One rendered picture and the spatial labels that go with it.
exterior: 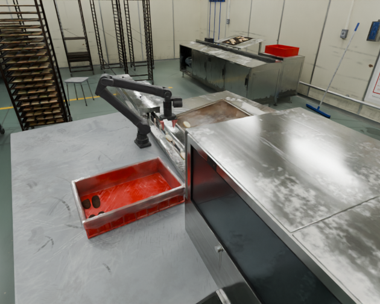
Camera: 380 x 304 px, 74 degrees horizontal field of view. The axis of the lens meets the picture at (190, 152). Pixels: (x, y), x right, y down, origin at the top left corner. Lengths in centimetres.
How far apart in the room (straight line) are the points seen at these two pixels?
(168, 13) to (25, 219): 823
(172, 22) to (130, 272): 855
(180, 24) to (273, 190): 878
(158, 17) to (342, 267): 874
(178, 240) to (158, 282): 19
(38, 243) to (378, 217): 116
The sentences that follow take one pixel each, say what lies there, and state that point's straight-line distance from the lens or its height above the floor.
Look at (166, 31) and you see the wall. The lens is 908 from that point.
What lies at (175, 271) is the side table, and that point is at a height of 82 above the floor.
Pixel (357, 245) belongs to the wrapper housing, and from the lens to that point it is 56.
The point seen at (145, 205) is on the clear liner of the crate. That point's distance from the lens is 116.
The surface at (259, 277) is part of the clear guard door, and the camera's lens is 70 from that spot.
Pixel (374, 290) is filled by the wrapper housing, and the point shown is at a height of 130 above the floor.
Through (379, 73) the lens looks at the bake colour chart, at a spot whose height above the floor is 140.
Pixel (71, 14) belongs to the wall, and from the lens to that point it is 853.
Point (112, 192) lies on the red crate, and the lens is 139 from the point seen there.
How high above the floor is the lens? 167
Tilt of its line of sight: 30 degrees down
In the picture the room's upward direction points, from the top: straight up
